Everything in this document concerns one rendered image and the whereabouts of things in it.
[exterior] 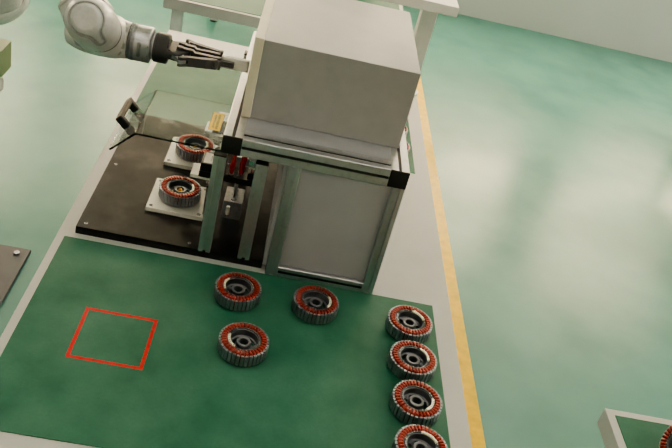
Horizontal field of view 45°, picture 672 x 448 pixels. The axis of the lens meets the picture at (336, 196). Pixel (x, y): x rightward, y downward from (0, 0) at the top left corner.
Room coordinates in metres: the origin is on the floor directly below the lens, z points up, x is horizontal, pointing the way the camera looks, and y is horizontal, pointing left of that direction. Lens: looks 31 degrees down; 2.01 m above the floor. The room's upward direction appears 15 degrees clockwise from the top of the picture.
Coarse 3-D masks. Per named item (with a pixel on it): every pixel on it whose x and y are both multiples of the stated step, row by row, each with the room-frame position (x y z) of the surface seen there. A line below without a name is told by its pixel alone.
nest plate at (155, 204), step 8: (152, 192) 1.82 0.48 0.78; (152, 200) 1.78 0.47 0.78; (160, 200) 1.79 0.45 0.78; (200, 200) 1.84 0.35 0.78; (152, 208) 1.75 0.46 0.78; (160, 208) 1.75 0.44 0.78; (168, 208) 1.76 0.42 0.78; (176, 208) 1.77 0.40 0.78; (184, 208) 1.78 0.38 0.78; (192, 208) 1.79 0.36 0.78; (200, 208) 1.80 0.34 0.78; (184, 216) 1.76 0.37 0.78; (192, 216) 1.76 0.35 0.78; (200, 216) 1.76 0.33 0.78
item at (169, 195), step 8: (176, 176) 1.87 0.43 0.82; (184, 176) 1.88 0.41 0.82; (160, 184) 1.81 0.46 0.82; (168, 184) 1.82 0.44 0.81; (176, 184) 1.85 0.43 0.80; (184, 184) 1.86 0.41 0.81; (192, 184) 1.85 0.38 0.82; (160, 192) 1.79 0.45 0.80; (168, 192) 1.78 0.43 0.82; (176, 192) 1.81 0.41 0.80; (184, 192) 1.82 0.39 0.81; (192, 192) 1.81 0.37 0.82; (200, 192) 1.83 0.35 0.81; (168, 200) 1.77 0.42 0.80; (176, 200) 1.77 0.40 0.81; (184, 200) 1.78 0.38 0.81; (192, 200) 1.79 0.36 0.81
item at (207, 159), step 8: (208, 152) 1.86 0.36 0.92; (208, 160) 1.82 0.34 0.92; (192, 168) 1.83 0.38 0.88; (200, 168) 1.80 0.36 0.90; (208, 168) 1.80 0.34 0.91; (248, 168) 1.87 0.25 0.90; (192, 176) 1.80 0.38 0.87; (200, 176) 1.80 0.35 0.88; (208, 176) 1.80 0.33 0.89; (224, 176) 1.81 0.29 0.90; (232, 176) 1.81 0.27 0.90; (240, 176) 1.82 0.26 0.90; (240, 184) 1.81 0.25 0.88; (248, 184) 1.81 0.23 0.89
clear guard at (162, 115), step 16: (160, 96) 1.82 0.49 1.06; (176, 96) 1.85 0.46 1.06; (128, 112) 1.80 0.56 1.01; (144, 112) 1.72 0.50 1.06; (160, 112) 1.74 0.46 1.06; (176, 112) 1.76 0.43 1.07; (192, 112) 1.78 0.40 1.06; (208, 112) 1.81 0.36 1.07; (224, 112) 1.83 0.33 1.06; (128, 128) 1.67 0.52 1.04; (144, 128) 1.65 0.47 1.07; (160, 128) 1.67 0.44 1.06; (176, 128) 1.68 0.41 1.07; (192, 128) 1.71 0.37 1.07; (224, 128) 1.75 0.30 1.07; (112, 144) 1.62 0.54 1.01; (192, 144) 1.63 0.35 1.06; (208, 144) 1.65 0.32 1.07
